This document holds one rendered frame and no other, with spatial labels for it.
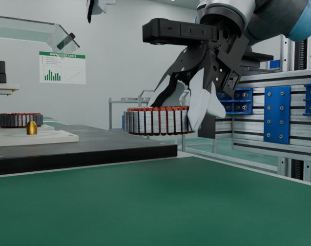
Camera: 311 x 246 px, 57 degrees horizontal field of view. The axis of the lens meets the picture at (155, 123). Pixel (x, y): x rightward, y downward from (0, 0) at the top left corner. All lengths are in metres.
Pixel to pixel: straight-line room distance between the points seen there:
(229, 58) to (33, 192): 0.32
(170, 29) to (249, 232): 0.29
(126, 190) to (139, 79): 6.39
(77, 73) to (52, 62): 0.53
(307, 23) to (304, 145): 0.46
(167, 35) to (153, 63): 6.49
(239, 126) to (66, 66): 5.30
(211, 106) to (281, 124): 0.60
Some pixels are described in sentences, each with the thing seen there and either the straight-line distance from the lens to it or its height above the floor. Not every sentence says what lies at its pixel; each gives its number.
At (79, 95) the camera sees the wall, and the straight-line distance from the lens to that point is 6.15.
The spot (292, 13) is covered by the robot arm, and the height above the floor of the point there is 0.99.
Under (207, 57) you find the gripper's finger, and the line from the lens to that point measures 0.41.
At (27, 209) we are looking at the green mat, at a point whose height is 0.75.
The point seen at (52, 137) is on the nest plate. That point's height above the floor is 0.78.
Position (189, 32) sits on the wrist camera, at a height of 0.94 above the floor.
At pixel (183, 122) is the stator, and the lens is 0.37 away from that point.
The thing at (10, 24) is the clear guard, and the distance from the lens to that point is 0.91.
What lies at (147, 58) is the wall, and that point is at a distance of 6.83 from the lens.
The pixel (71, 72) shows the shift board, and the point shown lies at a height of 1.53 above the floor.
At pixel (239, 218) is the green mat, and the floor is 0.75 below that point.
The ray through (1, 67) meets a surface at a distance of 0.59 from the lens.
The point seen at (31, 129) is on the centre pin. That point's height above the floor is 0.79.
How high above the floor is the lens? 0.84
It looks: 3 degrees down
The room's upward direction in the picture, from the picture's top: straight up
